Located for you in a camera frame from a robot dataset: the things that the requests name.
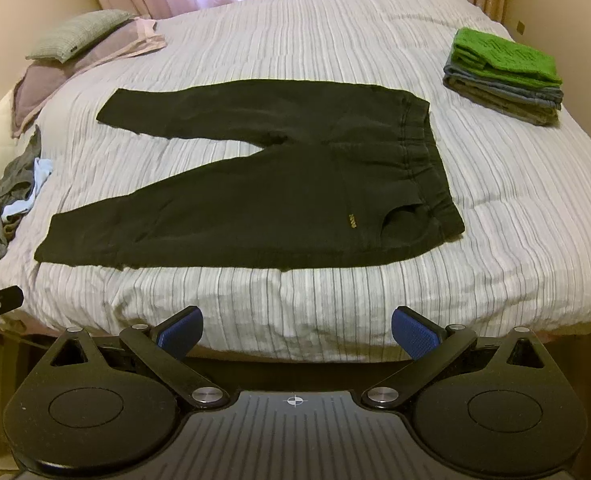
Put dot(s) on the bed with striped bedspread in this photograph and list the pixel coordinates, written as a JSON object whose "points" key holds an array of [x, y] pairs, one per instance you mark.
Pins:
{"points": [[500, 185]]}

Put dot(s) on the light blue garment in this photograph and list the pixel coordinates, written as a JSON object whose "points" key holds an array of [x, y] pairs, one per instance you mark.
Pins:
{"points": [[18, 207]]}

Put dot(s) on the purple pillow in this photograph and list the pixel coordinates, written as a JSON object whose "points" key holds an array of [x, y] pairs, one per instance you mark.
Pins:
{"points": [[50, 85]]}

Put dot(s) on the folded blue grey jeans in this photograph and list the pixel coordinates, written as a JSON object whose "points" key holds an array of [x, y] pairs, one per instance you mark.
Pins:
{"points": [[535, 92]]}

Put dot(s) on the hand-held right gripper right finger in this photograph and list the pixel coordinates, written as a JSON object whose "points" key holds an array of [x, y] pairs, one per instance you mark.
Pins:
{"points": [[415, 334]]}

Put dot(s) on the grey checked pillow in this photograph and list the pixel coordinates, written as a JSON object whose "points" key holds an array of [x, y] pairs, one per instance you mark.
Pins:
{"points": [[75, 32]]}

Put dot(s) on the wall outlet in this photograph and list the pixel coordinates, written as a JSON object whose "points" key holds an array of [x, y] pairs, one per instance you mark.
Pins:
{"points": [[521, 27]]}

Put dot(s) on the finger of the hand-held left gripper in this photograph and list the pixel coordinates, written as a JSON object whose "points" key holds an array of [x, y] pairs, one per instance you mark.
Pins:
{"points": [[5, 301]]}

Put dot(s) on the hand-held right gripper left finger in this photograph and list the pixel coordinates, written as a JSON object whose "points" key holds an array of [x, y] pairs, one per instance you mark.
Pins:
{"points": [[180, 334]]}

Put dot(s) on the black pants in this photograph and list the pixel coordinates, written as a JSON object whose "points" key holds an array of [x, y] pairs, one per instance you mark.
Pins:
{"points": [[300, 185]]}

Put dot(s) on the folded olive garment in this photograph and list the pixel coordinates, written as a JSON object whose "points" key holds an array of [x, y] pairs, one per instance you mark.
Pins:
{"points": [[505, 105]]}

